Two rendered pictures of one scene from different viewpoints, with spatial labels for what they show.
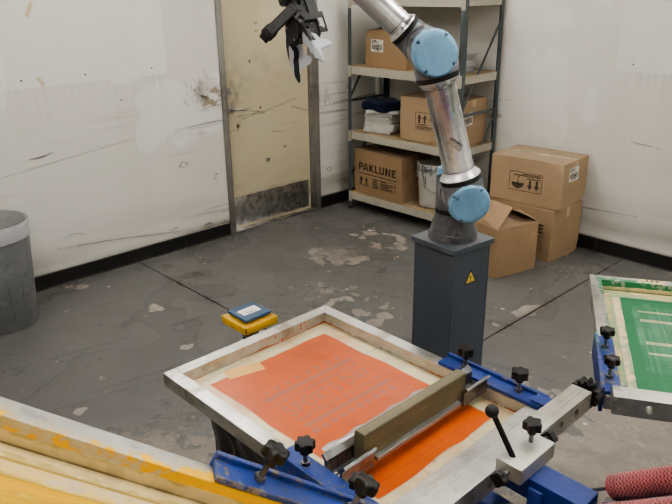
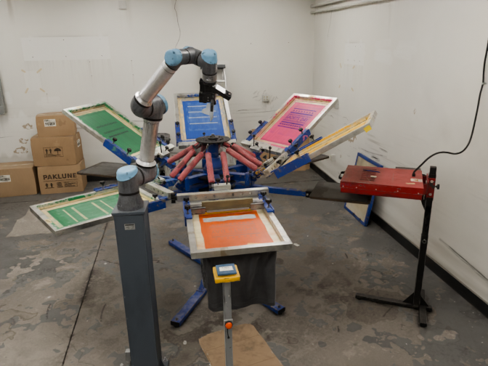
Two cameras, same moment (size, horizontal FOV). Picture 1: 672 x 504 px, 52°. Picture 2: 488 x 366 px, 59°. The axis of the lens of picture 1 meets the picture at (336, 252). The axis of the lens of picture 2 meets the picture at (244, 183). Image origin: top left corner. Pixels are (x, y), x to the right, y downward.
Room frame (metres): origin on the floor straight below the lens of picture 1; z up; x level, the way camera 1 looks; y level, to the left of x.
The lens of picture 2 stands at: (3.58, 1.47, 2.10)
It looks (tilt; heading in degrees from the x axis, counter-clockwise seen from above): 18 degrees down; 214
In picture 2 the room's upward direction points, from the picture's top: 1 degrees counter-clockwise
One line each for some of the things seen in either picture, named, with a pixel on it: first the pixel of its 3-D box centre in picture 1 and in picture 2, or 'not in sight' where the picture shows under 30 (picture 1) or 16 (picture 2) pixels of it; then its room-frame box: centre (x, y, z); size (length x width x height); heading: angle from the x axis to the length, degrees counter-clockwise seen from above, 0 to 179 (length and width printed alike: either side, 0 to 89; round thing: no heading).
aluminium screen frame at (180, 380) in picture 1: (346, 394); (232, 224); (1.49, -0.02, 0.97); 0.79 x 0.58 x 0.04; 44
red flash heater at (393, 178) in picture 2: not in sight; (384, 181); (0.40, 0.63, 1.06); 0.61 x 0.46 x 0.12; 104
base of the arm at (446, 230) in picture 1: (453, 221); (129, 198); (2.02, -0.37, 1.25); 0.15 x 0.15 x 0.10
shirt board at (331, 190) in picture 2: not in sight; (288, 190); (0.57, -0.10, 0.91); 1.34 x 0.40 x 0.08; 104
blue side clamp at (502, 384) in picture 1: (490, 387); (187, 213); (1.51, -0.39, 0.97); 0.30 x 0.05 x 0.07; 44
